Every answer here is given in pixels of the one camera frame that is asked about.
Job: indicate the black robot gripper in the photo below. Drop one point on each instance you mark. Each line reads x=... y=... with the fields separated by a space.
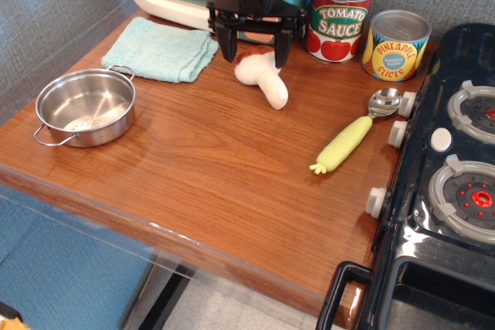
x=280 y=19

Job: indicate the white plush mushroom toy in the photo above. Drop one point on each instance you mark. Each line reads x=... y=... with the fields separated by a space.
x=256 y=67

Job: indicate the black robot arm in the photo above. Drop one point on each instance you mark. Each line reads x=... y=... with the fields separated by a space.
x=279 y=18

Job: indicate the light blue folded cloth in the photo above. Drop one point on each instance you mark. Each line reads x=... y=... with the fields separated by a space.
x=163 y=53

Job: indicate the tomato sauce toy can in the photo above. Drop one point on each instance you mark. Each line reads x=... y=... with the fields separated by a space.
x=335 y=28

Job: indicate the pineapple slices toy can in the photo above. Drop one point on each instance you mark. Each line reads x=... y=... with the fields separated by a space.
x=396 y=42

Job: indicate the small steel pot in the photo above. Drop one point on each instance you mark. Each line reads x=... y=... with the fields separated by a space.
x=86 y=108

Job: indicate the black toy stove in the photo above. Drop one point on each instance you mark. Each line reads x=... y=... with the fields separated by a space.
x=433 y=265

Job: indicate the spoon with yellow-green handle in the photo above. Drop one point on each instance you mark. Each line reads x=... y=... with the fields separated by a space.
x=383 y=103

